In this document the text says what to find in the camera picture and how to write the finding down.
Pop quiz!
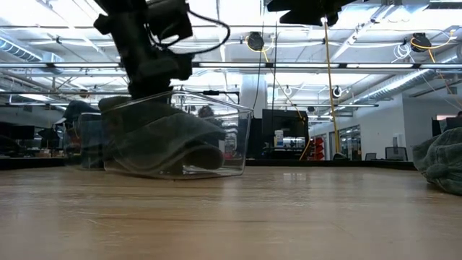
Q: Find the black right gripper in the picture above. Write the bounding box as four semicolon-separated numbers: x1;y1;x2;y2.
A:
266;0;358;26

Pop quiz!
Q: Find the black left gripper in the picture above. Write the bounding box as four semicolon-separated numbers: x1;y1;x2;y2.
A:
92;9;195;101

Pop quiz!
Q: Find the person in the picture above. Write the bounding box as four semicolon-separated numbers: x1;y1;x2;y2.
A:
196;104;227;127

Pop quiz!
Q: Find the black overhead rig bar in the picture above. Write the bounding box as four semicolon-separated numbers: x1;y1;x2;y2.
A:
187;90;241;108

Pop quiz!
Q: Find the clear plastic storage bin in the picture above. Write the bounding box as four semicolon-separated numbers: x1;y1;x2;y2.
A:
102;90;253;181
64;110;109;170

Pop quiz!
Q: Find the black cabinet glass window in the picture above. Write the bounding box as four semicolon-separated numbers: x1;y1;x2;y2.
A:
240;108;310;160

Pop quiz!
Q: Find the dark office desk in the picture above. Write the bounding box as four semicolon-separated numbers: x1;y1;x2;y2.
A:
0;122;73;160

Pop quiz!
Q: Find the red drawer cart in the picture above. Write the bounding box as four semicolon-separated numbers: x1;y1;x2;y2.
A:
309;136;326;161

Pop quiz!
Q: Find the black desk monitor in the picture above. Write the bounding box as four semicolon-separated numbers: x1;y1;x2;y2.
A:
431;116;462;136

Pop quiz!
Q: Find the large ceiling cable reel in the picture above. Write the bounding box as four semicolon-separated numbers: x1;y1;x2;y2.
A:
410;32;433;53
246;31;266;52

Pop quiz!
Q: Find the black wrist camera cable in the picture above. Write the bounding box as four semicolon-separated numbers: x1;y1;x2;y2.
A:
154;9;232;55

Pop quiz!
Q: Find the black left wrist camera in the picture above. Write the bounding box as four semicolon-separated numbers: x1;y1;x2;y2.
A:
146;0;195;43

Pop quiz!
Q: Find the yellow hanging cable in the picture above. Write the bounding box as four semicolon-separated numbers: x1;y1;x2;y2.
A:
322;17;341;155

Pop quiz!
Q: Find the silver ventilation duct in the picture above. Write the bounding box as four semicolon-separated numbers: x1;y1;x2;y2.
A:
355;67;462;105
0;35;44;62

